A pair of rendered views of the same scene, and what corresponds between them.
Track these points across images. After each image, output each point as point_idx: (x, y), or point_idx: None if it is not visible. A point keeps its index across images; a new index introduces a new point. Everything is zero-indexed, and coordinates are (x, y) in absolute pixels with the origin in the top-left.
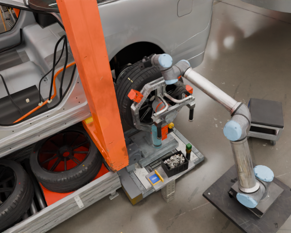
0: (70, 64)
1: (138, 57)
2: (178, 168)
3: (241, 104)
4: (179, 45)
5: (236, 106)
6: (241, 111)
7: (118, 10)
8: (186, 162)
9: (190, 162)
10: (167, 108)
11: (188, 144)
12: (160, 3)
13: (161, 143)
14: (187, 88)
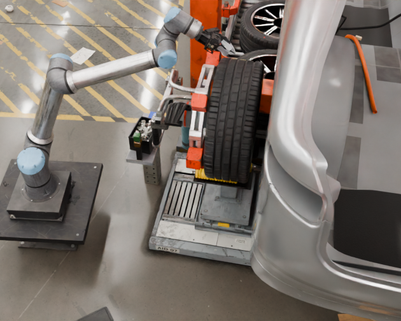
0: (359, 50)
1: None
2: (135, 131)
3: (64, 74)
4: (263, 157)
5: (69, 71)
6: (60, 71)
7: None
8: (129, 134)
9: (133, 158)
10: (169, 84)
11: (137, 134)
12: (280, 44)
13: (182, 141)
14: (191, 152)
